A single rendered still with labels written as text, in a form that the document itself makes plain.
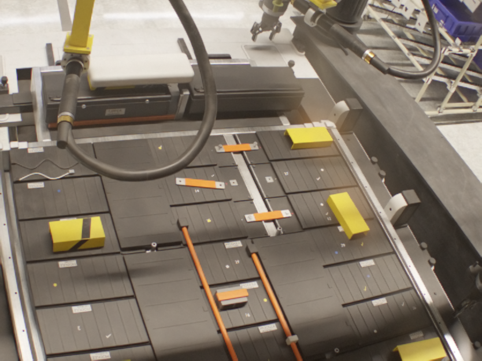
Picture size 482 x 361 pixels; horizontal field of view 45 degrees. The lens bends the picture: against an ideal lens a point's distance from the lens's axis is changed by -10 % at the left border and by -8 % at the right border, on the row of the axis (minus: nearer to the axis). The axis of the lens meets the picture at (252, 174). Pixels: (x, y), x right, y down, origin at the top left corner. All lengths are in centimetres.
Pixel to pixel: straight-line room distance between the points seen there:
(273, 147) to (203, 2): 274
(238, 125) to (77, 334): 101
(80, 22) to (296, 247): 91
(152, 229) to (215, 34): 132
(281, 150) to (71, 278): 89
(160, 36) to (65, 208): 120
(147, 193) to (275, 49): 127
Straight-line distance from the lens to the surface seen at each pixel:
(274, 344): 170
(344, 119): 251
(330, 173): 217
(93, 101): 201
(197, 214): 188
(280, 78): 231
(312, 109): 261
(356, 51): 209
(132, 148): 200
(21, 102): 230
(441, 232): 259
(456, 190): 261
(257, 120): 227
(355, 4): 292
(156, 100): 207
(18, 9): 441
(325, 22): 215
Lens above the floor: 243
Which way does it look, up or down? 44 degrees down
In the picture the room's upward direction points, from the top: 23 degrees clockwise
